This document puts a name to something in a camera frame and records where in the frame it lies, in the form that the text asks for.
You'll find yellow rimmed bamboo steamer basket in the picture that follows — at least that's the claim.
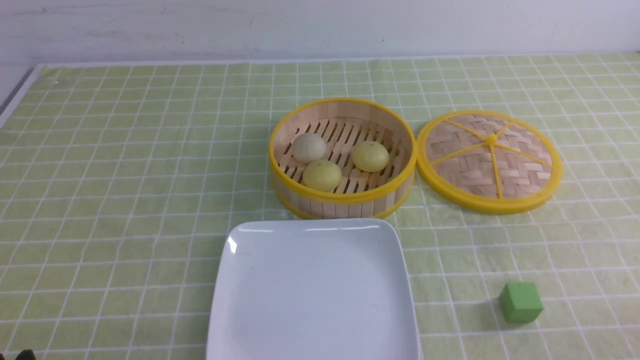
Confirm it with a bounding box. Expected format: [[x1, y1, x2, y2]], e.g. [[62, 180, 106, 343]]
[[268, 98, 418, 219]]

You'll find white square plate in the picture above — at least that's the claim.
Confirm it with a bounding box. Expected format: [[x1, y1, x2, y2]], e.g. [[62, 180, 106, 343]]
[[206, 218, 423, 360]]

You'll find white steamed bun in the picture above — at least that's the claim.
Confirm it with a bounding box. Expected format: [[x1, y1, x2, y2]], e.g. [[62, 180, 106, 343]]
[[291, 133, 327, 164]]

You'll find yellow rimmed woven steamer lid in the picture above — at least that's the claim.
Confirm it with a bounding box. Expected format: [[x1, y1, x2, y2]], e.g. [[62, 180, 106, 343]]
[[416, 110, 563, 215]]

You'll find yellow steamed bun front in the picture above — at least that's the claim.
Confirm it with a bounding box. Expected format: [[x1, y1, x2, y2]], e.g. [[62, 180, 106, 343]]
[[302, 159, 342, 193]]

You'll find green cube block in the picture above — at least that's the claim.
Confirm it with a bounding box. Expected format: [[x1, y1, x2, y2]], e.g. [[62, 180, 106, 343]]
[[498, 281, 544, 324]]

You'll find yellow steamed bun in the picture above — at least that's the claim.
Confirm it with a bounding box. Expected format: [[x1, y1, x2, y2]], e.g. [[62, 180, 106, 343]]
[[302, 159, 342, 193], [350, 141, 389, 173]]

